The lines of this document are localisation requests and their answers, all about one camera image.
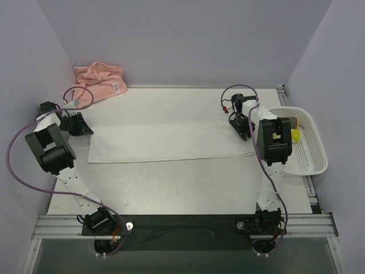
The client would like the pink towel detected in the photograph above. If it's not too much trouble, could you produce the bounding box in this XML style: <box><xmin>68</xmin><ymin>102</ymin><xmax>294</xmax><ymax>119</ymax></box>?
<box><xmin>73</xmin><ymin>62</ymin><xmax>128</xmax><ymax>107</ymax></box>

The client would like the white perforated plastic basket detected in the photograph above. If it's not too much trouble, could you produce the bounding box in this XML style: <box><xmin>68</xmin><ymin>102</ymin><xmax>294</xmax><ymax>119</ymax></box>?
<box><xmin>270</xmin><ymin>107</ymin><xmax>329</xmax><ymax>176</ymax></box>

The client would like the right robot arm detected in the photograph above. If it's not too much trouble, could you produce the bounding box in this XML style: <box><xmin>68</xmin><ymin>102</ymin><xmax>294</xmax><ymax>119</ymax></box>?
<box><xmin>229</xmin><ymin>94</ymin><xmax>292</xmax><ymax>236</ymax></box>

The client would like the rolled yellow towel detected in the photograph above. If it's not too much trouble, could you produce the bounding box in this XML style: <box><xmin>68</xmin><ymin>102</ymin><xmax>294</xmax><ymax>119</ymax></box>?
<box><xmin>291</xmin><ymin>129</ymin><xmax>301</xmax><ymax>143</ymax></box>

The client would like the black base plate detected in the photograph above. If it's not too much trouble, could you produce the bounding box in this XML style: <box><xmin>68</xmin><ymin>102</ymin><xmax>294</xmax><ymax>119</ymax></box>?
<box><xmin>94</xmin><ymin>217</ymin><xmax>285</xmax><ymax>253</ymax></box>

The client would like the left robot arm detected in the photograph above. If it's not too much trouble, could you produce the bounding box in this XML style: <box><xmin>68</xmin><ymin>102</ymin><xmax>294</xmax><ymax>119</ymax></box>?
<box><xmin>25</xmin><ymin>101</ymin><xmax>116</xmax><ymax>235</ymax></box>

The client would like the white towel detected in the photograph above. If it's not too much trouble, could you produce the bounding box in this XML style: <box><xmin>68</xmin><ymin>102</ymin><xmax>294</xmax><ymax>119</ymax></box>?
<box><xmin>87</xmin><ymin>122</ymin><xmax>254</xmax><ymax>164</ymax></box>

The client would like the aluminium front rail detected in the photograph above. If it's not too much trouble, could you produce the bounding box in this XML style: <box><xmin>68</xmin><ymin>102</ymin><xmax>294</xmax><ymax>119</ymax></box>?
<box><xmin>32</xmin><ymin>214</ymin><xmax>338</xmax><ymax>239</ymax></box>

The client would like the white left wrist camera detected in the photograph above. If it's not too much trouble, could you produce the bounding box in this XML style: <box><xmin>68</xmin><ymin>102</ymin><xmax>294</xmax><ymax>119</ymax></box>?
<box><xmin>63</xmin><ymin>100</ymin><xmax>79</xmax><ymax>109</ymax></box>

